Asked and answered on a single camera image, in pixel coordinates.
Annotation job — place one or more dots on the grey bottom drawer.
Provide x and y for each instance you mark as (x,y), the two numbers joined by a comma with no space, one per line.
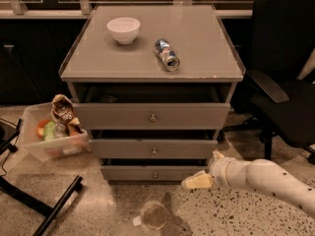
(150,170)

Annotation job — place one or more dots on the clear plastic bin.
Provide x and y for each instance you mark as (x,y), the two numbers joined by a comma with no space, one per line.
(44,150)

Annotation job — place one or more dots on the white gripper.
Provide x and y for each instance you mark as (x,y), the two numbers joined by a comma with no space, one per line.
(218,170)

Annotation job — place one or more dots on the clear round floor lid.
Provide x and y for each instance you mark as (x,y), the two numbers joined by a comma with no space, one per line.
(154,215)

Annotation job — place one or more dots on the dark item in top drawer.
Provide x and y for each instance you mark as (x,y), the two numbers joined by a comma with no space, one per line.
(107,99)

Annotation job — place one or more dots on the grey top drawer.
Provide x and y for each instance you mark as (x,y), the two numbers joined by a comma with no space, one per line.
(153,107)

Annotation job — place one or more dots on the brown chip bag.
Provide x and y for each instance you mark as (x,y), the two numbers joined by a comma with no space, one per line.
(62,111)

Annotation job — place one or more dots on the blue silver soda can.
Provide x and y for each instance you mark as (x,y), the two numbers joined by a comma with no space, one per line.
(166,55)

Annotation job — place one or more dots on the white ceramic bowl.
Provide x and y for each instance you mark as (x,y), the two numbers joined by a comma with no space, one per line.
(124,30)

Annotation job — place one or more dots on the black metal stand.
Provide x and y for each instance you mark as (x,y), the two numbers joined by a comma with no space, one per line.
(8,132)

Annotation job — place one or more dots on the black office chair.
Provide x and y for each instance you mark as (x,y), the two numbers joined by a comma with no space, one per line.
(278,87)

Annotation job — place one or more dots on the orange fruit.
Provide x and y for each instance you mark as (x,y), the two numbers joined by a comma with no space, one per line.
(40,127)

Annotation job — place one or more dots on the grey drawer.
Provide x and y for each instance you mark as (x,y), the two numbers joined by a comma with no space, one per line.
(153,107)
(150,170)
(153,144)

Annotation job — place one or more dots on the grey drawer cabinet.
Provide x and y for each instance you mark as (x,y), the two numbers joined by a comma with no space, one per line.
(195,34)

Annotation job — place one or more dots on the green apple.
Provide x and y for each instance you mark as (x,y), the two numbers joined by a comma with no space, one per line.
(48,131)

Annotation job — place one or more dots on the grey middle drawer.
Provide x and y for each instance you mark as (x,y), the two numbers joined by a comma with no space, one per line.
(153,144)

